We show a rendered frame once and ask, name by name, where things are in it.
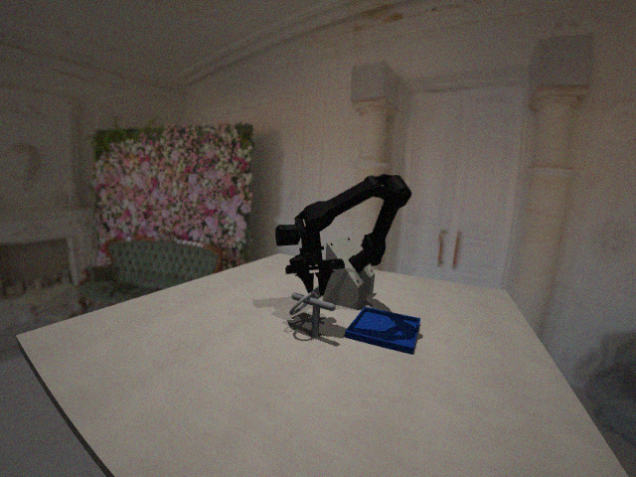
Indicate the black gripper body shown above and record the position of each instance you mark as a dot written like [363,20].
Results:
[323,265]

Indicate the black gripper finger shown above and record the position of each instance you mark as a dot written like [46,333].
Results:
[323,278]
[308,280]

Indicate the blue tray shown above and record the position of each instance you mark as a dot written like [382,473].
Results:
[386,329]

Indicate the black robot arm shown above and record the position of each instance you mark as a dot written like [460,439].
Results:
[319,215]

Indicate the dark grey ring with tab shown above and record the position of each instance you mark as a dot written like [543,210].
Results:
[315,294]

